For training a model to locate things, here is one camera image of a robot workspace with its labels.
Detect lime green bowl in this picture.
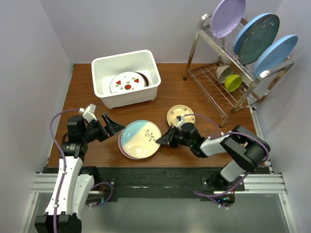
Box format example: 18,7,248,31
225,74,242,93

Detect steel dish rack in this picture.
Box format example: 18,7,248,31
183,13,294,127

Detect red rimmed beige plate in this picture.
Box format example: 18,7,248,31
137,72,149,87

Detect lavender plate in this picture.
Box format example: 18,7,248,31
210,0,246,38

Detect light blue plate behind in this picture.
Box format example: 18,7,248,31
233,13,271,55

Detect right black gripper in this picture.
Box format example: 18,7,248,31
155,126,192,149

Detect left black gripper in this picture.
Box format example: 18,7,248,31
81,113,124,143

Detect dark teal plate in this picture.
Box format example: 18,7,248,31
238,14,280,66

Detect white plastic bin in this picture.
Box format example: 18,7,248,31
91,50,161,109

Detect blue cream leaf plate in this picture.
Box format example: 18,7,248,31
121,120,161,160

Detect pink plastic plate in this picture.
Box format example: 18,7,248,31
118,130,135,160

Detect watermelon pattern white plate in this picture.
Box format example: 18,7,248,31
110,72,145,94

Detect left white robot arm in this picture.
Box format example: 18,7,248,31
35,109,125,233

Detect patterned white bowl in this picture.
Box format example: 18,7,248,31
216,65,234,84

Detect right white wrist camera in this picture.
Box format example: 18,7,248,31
176,114,186,129

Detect light blue plate front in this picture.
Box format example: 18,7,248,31
254,34,298,77

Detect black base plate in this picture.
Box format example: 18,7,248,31
79,166,245,202

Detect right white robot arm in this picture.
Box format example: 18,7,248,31
155,123,271,191

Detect light blue plate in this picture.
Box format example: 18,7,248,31
233,13,271,55
254,34,298,77

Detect small cream floral plate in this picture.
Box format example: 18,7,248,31
166,104,194,126

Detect aluminium rail frame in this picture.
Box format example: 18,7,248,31
18,169,298,233

